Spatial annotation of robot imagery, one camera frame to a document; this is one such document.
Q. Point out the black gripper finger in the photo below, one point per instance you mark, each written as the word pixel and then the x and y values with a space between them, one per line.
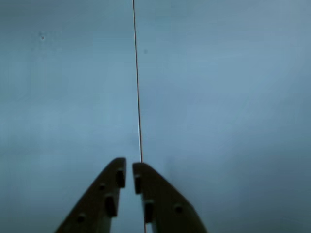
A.
pixel 167 201
pixel 94 201

